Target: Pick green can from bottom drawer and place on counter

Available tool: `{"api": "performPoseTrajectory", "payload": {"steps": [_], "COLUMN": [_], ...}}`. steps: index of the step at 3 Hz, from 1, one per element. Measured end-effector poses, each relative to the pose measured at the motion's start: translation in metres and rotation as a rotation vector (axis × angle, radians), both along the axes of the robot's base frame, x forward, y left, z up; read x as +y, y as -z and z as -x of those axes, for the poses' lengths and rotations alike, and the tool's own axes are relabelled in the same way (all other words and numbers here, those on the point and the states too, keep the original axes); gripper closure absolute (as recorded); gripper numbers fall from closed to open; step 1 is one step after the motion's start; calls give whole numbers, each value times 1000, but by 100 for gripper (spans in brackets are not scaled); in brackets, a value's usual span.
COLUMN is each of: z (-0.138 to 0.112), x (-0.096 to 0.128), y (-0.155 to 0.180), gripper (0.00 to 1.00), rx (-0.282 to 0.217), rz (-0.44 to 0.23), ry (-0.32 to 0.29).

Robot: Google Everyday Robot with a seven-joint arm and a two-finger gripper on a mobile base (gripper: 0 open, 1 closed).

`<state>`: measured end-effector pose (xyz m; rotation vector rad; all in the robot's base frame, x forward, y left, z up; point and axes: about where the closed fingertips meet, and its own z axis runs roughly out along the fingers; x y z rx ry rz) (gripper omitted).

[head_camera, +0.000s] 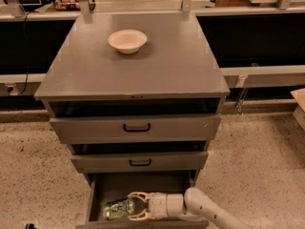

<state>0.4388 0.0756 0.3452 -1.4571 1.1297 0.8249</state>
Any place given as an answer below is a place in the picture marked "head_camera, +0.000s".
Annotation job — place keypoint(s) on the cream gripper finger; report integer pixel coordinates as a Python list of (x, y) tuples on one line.
[(141, 216), (145, 197)]

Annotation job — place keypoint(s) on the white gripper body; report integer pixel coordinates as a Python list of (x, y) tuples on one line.
[(157, 204)]

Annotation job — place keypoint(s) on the crushed green can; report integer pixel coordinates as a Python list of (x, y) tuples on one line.
[(118, 209)]

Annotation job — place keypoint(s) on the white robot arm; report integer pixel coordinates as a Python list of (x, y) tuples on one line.
[(192, 205)]

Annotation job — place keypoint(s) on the bottom grey open drawer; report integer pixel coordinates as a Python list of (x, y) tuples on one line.
[(114, 186)]

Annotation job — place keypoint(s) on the middle grey drawer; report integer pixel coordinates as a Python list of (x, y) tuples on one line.
[(172, 161)]

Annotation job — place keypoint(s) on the top grey drawer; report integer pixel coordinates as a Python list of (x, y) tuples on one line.
[(102, 130)]

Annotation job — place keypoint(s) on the grey drawer cabinet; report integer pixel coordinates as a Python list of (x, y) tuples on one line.
[(173, 73)]

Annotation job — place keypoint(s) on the white paper bowl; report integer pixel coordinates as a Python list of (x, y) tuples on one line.
[(127, 41)]

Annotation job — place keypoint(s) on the wooden box at right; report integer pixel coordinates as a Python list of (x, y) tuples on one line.
[(299, 113)]

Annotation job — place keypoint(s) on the black middle drawer handle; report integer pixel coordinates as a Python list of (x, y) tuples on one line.
[(140, 163)]

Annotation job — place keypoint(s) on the black drawer handle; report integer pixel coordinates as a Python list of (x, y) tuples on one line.
[(136, 128), (140, 163)]

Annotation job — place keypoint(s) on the black top drawer handle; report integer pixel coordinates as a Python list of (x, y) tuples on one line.
[(136, 128)]

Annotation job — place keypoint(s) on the metal bracket under rail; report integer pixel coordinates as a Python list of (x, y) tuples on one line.
[(243, 90)]

